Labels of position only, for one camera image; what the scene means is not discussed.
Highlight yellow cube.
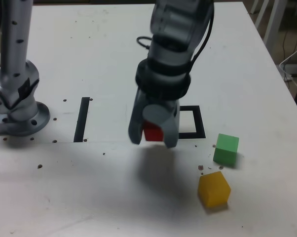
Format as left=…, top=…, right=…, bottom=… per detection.
left=197, top=171, right=232, bottom=207

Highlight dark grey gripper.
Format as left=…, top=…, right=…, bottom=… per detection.
left=128, top=87, right=181, bottom=149

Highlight white cable with plug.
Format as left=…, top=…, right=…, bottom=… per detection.
left=278, top=40, right=297, bottom=92

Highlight white furniture leg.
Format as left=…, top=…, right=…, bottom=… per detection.
left=255, top=0, right=269, bottom=27
left=263, top=0, right=285, bottom=45
left=249, top=0, right=260, bottom=15

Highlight green cube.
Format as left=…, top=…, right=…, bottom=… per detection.
left=213, top=133, right=240, bottom=168

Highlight black tape square outline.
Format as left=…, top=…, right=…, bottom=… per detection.
left=178, top=105, right=206, bottom=139

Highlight black tape strip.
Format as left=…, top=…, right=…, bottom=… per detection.
left=73, top=97, right=90, bottom=143

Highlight red cube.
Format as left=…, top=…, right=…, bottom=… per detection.
left=142, top=120, right=164, bottom=142

